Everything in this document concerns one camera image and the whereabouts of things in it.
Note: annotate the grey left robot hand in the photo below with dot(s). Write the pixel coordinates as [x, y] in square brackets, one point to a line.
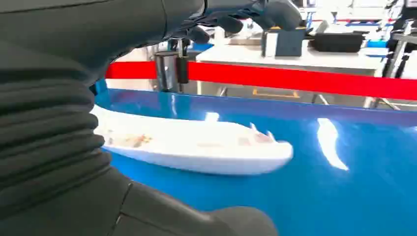
[81, 29]

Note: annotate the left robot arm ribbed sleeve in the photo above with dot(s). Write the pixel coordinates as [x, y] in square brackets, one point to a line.
[42, 136]

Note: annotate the dark blue and white box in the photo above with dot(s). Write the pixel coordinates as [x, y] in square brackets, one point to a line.
[286, 44]

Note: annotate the white long table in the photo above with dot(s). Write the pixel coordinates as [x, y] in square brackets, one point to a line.
[293, 62]

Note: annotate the red barrier belt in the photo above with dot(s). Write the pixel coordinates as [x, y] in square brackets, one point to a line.
[293, 79]

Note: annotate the black long case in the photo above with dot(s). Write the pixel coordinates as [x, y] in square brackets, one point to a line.
[337, 42]

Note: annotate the blue glossy conveyor table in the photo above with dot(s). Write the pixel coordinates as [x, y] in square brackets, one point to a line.
[293, 195]

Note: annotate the blue bin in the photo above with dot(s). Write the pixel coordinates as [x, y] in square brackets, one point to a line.
[377, 43]

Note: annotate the black equipment stand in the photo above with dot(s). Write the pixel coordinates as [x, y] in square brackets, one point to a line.
[396, 52]

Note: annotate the chrome stanchion post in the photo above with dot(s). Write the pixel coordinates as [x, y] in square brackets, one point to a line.
[166, 71]

